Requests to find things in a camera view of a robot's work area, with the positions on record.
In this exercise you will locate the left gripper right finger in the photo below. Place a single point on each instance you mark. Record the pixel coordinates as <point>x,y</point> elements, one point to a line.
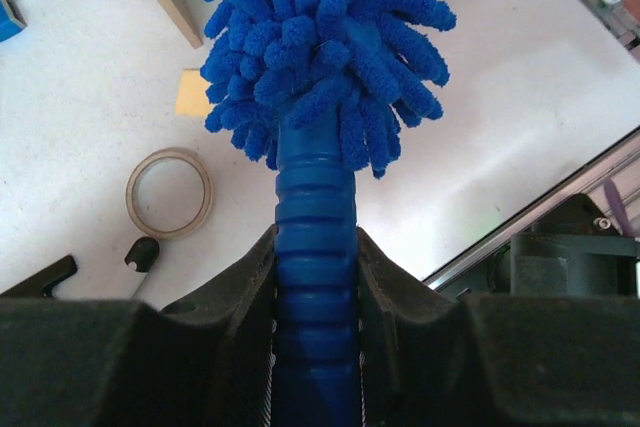
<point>492,360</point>

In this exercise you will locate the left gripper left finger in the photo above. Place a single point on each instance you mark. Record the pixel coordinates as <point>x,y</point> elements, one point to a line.
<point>203,360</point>

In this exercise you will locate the black T-shaped plastic part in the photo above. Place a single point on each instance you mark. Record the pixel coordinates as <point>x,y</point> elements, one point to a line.
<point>42,283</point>

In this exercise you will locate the masking tape roll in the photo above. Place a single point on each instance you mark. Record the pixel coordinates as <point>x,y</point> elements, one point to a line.
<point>131,193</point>

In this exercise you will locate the blue microfiber duster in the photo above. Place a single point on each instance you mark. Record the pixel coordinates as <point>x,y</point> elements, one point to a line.
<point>318,90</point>

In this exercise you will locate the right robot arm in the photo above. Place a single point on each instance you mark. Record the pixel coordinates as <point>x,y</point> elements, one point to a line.
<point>572,250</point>

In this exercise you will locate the white black marker pen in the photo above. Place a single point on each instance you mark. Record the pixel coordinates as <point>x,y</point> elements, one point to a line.
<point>140,259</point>

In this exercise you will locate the yellow sticky note pad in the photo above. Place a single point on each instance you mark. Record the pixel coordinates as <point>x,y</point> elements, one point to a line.
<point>192,99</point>

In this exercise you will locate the blue pencil sharpener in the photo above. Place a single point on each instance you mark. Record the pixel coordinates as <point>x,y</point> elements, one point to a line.
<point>10,24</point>

